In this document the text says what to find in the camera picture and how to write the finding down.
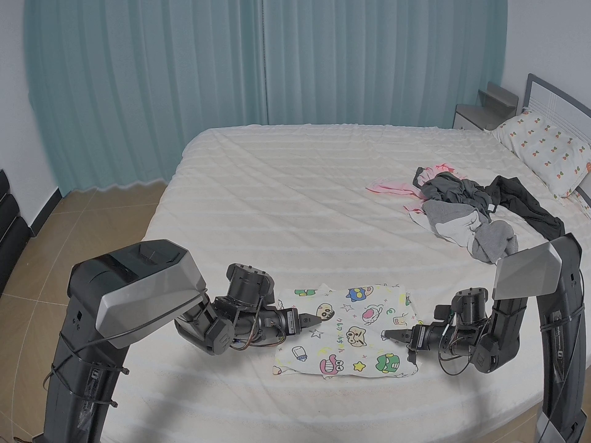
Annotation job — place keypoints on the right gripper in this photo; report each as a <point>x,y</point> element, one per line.
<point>427,337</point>

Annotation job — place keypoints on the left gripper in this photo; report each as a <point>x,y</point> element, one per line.
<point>279,323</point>

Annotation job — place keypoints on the white printed pyjama top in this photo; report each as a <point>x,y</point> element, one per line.
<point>351,335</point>

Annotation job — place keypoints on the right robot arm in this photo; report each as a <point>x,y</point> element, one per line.
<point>521,312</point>

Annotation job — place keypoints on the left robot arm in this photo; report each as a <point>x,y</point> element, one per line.
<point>129,293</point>

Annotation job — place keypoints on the grey and white garment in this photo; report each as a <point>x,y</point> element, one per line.
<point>489,242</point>

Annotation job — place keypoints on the bed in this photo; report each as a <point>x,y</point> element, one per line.
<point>300,192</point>

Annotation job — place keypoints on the pink garment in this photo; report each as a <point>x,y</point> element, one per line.
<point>392,186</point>

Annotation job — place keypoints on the dark grey garment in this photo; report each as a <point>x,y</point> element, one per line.
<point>450,187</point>

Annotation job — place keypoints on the black garment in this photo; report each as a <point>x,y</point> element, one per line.
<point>526,201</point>

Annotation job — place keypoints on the grey bedside table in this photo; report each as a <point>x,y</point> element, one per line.
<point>475,116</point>

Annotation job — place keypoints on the white printed pillow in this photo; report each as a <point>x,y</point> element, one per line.
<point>549,148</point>

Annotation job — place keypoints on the blue-green curtain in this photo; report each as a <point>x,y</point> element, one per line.
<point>138,72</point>
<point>378,44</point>

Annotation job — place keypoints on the dark chest of drawers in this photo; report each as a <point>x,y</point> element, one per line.
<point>9,229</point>

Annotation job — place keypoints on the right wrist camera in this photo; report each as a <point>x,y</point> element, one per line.
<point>444,314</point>

